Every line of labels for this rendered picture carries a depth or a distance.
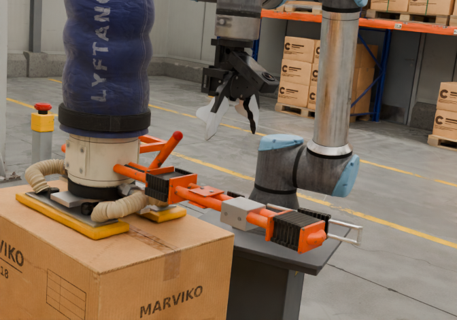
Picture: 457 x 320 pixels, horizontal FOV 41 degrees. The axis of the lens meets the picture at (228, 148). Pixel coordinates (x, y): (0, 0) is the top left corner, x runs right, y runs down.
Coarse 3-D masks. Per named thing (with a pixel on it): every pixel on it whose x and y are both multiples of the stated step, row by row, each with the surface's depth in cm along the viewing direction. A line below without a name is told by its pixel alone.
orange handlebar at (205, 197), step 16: (64, 144) 162; (144, 144) 170; (160, 144) 173; (128, 176) 144; (144, 176) 141; (176, 192) 134; (192, 192) 130; (208, 192) 130; (256, 224) 120; (320, 240) 113
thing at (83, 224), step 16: (32, 192) 157; (48, 192) 153; (32, 208) 152; (48, 208) 148; (64, 208) 148; (80, 208) 149; (80, 224) 140; (96, 224) 139; (112, 224) 141; (128, 224) 143
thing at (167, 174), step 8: (160, 168) 140; (168, 168) 142; (176, 168) 143; (152, 176) 135; (160, 176) 138; (168, 176) 139; (176, 176) 139; (184, 176) 136; (192, 176) 138; (152, 184) 137; (160, 184) 134; (168, 184) 134; (176, 184) 134; (184, 184) 136; (152, 192) 136; (160, 192) 135; (168, 192) 134; (160, 200) 135; (168, 200) 134; (176, 200) 135; (184, 200) 137
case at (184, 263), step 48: (0, 192) 163; (0, 240) 149; (48, 240) 135; (96, 240) 137; (144, 240) 140; (192, 240) 143; (0, 288) 151; (48, 288) 135; (96, 288) 123; (144, 288) 131; (192, 288) 143
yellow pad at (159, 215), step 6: (150, 210) 154; (156, 210) 152; (162, 210) 154; (168, 210) 155; (174, 210) 155; (180, 210) 156; (144, 216) 153; (150, 216) 152; (156, 216) 150; (162, 216) 151; (168, 216) 152; (174, 216) 154; (180, 216) 156
